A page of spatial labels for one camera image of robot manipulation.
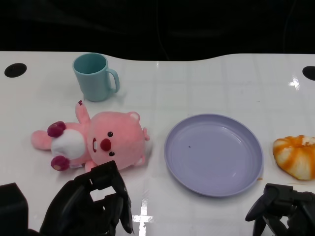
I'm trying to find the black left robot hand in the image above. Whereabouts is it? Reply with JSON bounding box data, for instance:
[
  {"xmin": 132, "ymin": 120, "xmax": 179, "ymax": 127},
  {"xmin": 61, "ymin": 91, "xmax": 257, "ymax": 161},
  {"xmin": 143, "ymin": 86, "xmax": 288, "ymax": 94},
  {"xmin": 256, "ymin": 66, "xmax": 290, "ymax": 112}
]
[{"xmin": 39, "ymin": 160, "xmax": 135, "ymax": 236}]

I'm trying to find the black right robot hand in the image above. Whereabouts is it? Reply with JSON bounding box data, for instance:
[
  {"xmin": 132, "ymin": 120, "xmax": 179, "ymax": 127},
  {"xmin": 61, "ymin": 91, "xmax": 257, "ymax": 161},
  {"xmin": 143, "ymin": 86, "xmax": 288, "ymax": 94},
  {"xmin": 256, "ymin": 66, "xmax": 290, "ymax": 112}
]
[{"xmin": 245, "ymin": 183, "xmax": 315, "ymax": 236}]

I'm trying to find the pink plush beaver doll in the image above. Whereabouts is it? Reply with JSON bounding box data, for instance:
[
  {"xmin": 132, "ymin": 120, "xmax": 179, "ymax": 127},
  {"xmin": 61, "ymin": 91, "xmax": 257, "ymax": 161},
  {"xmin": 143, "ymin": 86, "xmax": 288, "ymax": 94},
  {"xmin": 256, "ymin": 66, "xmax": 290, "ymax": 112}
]
[{"xmin": 31, "ymin": 100, "xmax": 151, "ymax": 173}]

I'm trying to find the lavender plastic plate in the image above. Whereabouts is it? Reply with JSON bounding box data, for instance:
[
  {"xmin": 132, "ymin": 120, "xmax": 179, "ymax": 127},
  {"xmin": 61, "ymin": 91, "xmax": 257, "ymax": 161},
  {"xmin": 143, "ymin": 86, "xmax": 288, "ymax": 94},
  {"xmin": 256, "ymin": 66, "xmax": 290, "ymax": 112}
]
[{"xmin": 164, "ymin": 113, "xmax": 264, "ymax": 199}]

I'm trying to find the orange striped bread bun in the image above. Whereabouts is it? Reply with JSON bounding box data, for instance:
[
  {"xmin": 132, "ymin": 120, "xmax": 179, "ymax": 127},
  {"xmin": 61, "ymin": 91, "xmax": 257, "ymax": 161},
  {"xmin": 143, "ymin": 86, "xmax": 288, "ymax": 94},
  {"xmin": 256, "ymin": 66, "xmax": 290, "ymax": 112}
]
[{"xmin": 272, "ymin": 135, "xmax": 315, "ymax": 181}]

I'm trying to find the teal plastic mug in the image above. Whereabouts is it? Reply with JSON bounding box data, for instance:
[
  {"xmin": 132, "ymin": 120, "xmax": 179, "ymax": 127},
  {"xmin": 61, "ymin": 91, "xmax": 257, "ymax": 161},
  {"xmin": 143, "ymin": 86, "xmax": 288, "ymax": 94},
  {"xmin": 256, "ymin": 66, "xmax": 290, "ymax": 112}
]
[{"xmin": 72, "ymin": 53, "xmax": 121, "ymax": 103}]

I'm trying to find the black backdrop cloth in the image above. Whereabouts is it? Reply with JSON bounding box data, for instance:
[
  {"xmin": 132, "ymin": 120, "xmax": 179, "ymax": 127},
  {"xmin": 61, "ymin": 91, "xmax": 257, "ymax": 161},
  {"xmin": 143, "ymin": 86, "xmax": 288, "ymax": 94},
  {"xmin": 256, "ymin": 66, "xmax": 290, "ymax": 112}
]
[{"xmin": 0, "ymin": 0, "xmax": 315, "ymax": 61}]

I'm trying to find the black table cable grommet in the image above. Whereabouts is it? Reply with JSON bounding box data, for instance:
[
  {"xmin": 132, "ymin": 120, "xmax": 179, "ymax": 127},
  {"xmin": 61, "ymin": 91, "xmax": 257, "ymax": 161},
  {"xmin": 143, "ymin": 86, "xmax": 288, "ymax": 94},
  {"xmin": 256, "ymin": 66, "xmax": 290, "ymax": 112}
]
[
  {"xmin": 302, "ymin": 65, "xmax": 315, "ymax": 81},
  {"xmin": 4, "ymin": 62, "xmax": 27, "ymax": 79}
]

